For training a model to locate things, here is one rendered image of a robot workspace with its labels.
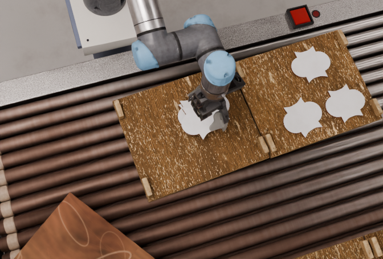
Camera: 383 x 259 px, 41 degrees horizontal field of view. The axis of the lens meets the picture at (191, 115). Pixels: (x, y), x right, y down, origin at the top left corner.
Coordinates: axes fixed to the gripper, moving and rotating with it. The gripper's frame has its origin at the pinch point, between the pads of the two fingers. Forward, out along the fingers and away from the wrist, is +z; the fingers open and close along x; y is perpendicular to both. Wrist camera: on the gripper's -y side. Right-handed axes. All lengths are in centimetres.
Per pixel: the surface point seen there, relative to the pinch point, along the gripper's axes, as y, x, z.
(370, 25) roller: -71, -1, 14
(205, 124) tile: 2.4, 1.4, 7.3
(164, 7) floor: -41, -90, 105
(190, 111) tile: 4.1, -4.6, 7.3
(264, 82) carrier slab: -23.9, -1.8, 11.3
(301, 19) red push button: -50, -15, 12
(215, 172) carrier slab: 7.1, 15.5, 11.4
